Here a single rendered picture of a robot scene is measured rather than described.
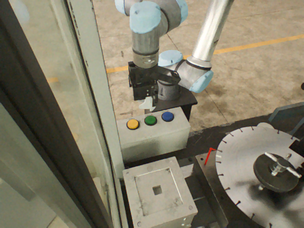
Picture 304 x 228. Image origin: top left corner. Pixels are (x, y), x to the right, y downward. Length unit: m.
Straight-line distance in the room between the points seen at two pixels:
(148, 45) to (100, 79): 0.17
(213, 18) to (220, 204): 0.66
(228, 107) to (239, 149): 1.50
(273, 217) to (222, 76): 2.05
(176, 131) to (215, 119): 1.30
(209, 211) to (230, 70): 2.06
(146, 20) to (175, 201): 0.50
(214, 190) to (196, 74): 0.47
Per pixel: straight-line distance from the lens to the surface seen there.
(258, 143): 0.78
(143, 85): 0.65
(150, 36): 0.56
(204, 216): 0.83
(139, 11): 0.54
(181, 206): 0.67
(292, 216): 0.71
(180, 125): 0.82
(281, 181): 0.73
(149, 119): 0.82
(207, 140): 0.99
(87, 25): 0.40
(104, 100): 0.50
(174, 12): 0.62
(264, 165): 0.73
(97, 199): 0.20
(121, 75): 2.49
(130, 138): 0.78
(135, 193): 0.68
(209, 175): 0.79
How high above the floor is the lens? 1.54
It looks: 47 degrees down
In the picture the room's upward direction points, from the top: straight up
